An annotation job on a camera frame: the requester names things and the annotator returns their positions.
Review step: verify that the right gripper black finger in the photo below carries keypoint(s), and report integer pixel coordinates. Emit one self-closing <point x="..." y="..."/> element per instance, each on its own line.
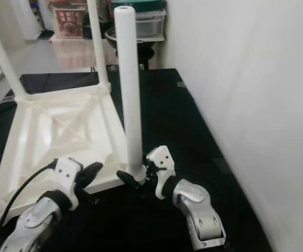
<point x="129" y="179"/>

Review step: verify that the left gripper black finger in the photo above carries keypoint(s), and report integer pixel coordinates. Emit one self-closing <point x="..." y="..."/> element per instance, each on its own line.
<point x="93" y="174"/>

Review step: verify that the white plastic ribbed table top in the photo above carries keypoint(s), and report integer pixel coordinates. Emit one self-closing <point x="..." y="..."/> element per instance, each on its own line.
<point x="46" y="147"/>

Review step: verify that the clear tape patch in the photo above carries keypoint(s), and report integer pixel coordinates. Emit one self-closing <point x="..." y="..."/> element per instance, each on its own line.
<point x="180" y="84"/>

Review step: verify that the beige cloth covered table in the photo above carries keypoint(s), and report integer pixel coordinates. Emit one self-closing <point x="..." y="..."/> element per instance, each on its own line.
<point x="78" y="52"/>

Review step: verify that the large black round basin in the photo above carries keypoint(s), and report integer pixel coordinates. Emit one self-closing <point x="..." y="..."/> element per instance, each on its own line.
<point x="146" y="42"/>

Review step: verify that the red printed box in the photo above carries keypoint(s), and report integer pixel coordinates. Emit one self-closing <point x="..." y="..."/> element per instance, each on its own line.
<point x="70" y="23"/>

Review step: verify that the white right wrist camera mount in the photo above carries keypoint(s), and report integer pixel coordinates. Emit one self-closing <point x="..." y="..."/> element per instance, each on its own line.
<point x="159" y="157"/>

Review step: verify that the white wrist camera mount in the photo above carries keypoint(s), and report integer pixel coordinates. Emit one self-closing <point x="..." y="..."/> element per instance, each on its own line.
<point x="159" y="157"/>
<point x="67" y="173"/>

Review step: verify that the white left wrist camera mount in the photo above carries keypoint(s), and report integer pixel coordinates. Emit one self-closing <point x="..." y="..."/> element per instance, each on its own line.
<point x="67" y="173"/>

